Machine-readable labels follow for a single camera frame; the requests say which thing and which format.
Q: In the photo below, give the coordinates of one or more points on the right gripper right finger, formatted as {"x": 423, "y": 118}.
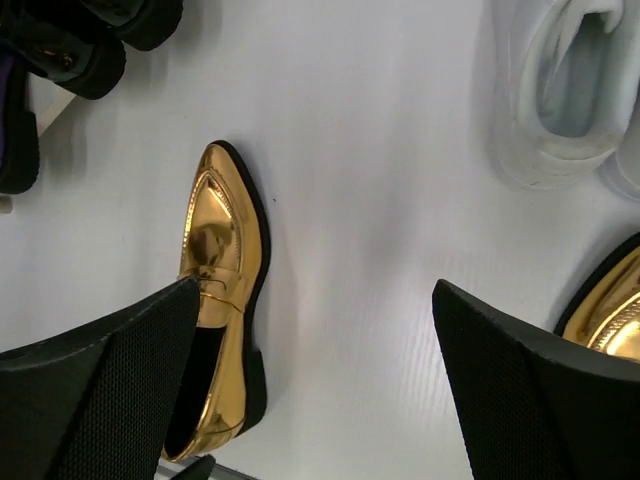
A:
{"x": 530, "y": 404}

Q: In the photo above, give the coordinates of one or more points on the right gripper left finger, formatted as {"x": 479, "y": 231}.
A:
{"x": 95, "y": 402}

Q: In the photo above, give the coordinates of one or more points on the gold loafer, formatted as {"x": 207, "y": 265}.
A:
{"x": 226, "y": 249}
{"x": 603, "y": 316}

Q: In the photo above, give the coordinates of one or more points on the purple loafer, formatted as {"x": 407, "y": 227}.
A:
{"x": 20, "y": 156}

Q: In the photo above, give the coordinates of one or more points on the right white sneaker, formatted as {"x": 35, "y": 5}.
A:
{"x": 620, "y": 172}

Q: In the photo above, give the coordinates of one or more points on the white sneaker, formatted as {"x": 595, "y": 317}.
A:
{"x": 567, "y": 80}
{"x": 620, "y": 172}

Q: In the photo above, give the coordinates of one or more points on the left white sneaker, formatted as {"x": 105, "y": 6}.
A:
{"x": 567, "y": 80}

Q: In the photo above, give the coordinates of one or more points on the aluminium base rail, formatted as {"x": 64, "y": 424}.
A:
{"x": 198, "y": 468}

